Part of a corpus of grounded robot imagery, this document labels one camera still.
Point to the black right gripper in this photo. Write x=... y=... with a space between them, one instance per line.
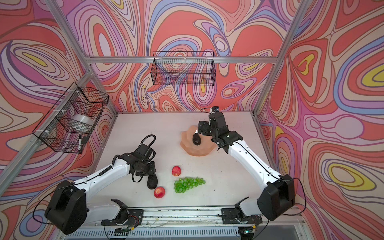
x=206 y=125

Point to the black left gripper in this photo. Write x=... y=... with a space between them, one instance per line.
x=152 y=171

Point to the dark fake avocado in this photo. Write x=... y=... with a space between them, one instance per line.
x=152 y=182
x=196 y=139

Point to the red fake apple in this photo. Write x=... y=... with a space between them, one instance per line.
x=159 y=192
x=176 y=171

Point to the green fake grape bunch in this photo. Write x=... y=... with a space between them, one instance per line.
x=185 y=184

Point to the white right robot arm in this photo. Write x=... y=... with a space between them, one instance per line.
x=277 y=191

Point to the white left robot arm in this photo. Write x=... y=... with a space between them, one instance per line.
x=69 y=207

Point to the peach scalloped fruit bowl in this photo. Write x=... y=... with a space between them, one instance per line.
x=205 y=148

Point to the black marker pen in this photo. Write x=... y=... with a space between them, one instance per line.
x=80 y=143

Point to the silver tape roll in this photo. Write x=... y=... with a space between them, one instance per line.
x=79 y=120

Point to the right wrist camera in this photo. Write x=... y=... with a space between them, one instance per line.
x=215 y=109

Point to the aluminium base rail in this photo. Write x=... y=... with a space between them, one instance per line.
x=190 y=216

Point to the black wire basket back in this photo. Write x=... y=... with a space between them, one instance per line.
x=183 y=68

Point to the black wire basket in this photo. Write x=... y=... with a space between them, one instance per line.
x=183 y=68
x=58 y=134

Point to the black wire basket left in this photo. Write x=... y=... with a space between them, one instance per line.
x=58 y=134

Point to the aluminium left corner post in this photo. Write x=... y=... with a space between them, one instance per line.
x=61 y=20

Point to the aluminium corner frame post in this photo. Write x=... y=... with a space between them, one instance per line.
x=294 y=26

